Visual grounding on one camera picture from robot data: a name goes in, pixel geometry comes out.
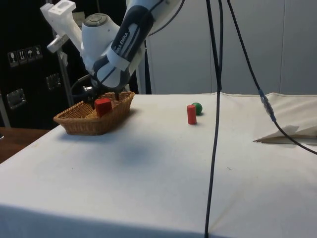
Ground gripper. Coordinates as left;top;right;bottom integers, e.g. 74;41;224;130
86;79;121;110

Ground red cube block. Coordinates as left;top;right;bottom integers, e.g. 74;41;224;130
94;98;113;118

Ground wicker basket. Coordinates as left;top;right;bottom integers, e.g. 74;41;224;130
53;91;136;136

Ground red cylinder block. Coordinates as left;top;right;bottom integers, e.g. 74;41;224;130
186;104;198;125

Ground grey metal pole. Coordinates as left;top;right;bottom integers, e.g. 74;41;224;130
57;51;73;107

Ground black cabinet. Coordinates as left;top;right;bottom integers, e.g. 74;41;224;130
0;0;147;130

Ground pale locker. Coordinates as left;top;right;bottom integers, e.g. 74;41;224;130
146;0;213;95
211;0;290;95
288;0;317;95

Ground green ball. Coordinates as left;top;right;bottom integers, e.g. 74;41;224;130
191;102;204;117

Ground white printed bracket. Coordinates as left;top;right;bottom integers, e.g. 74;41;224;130
40;0;84;54

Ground grey cable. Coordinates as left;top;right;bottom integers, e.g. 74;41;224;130
147;0;186;37

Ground black cable with clear connector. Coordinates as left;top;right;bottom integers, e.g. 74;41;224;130
225;0;317;156

